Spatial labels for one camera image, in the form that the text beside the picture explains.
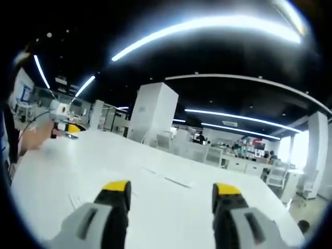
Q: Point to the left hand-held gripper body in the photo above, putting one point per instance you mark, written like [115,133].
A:
[59,112]

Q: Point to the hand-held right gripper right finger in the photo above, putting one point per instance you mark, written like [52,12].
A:
[246,223]

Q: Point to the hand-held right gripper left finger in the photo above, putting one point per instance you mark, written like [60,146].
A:
[85,220]

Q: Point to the small white pillar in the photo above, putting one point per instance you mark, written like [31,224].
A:
[97,115]

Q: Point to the short ceiling light strip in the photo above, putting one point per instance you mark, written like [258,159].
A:
[41,71]
[85,86]

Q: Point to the person's dark clothing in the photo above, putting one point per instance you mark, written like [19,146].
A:
[10,140]

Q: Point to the white drawer cabinet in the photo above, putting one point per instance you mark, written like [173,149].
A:
[291,188]

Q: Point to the dark round object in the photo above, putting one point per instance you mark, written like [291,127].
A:
[304,225]

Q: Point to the white mesh office chair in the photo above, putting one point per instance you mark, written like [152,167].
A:
[213,155]
[277,173]
[164,140]

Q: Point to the white office desk row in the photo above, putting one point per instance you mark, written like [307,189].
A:
[241,163]

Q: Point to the large white square pillar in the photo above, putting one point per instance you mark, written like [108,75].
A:
[153,114]

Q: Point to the long straight ceiling light strip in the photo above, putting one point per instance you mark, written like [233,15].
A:
[241,118]
[241,131]

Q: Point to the white pillar by window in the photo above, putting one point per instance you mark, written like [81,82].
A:
[317,153]

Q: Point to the ceiling air vent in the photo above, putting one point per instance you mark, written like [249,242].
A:
[229,123]

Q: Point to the long curved ceiling light strip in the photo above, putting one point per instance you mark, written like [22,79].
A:
[197,26]

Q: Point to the blue wall poster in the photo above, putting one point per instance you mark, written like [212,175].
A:
[26,93]

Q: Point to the red wall sign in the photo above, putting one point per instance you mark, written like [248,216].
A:
[259,143]

